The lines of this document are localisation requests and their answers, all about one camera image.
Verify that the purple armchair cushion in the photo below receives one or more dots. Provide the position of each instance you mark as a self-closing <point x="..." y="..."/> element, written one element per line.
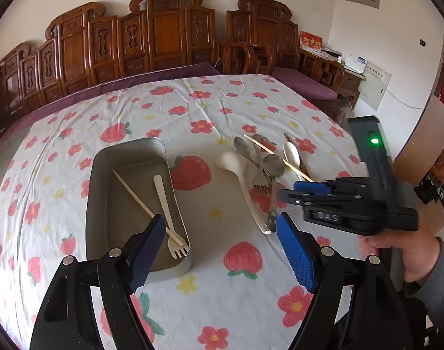
<point x="305" y="82"/>

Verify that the light wooden chopstick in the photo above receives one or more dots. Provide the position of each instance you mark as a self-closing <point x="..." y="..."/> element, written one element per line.
<point x="134" y="196"/>
<point x="265" y="148"/>

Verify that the carved wooden armchair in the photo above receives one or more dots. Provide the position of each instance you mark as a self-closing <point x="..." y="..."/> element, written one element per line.
<point x="265" y="22"/>

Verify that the plain metal spoon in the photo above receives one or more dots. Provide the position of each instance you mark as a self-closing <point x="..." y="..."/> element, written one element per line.
<point x="241" y="145"/>

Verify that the person's right forearm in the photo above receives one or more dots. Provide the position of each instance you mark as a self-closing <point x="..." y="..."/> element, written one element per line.
<point x="440" y="280"/>

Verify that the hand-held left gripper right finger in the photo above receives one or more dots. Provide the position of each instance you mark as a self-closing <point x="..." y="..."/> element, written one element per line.
<point x="295" y="255"/>

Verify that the brown cardboard board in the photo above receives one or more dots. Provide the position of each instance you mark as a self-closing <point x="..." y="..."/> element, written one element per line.
<point x="426" y="135"/>

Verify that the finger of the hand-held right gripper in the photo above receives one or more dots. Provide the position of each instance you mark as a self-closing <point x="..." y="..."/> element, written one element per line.
<point x="309" y="199"/>
<point x="313" y="186"/>

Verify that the white box device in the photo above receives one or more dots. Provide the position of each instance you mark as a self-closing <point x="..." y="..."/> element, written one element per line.
<point x="355" y="63"/>

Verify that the carved wooden bench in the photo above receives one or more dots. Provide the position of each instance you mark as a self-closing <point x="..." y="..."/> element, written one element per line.
<point x="163" y="32"/>

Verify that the wooden side table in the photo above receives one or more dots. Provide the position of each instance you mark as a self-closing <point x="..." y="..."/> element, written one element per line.
<point x="351" y="84"/>

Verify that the white plastic fork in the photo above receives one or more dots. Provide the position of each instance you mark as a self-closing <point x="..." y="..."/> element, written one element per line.
<point x="162" y="204"/>

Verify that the metal fork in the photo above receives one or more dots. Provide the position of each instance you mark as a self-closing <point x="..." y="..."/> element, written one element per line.
<point x="260" y="185"/>

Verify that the white ladle spoon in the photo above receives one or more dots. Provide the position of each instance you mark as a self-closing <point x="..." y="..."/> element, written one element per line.
<point x="231" y="161"/>

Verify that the red card box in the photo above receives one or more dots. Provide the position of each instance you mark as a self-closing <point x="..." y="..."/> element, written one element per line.
<point x="311" y="41"/>

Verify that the wooden lattice cabinet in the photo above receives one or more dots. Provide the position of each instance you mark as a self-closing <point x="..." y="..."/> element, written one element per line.
<point x="442" y="175"/>

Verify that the white wall panel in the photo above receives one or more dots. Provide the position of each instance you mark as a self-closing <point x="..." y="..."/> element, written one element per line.
<point x="375" y="85"/>

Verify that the metal tray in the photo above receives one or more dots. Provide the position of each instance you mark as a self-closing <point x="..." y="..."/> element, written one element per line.
<point x="108" y="226"/>

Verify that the floral strawberry tablecloth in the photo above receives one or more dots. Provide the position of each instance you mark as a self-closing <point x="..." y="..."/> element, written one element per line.
<point x="214" y="116"/>

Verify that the person's right hand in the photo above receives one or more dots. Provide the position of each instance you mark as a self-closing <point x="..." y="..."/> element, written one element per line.
<point x="419" y="251"/>

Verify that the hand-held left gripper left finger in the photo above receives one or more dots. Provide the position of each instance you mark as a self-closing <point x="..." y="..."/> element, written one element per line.
<point x="149" y="249"/>

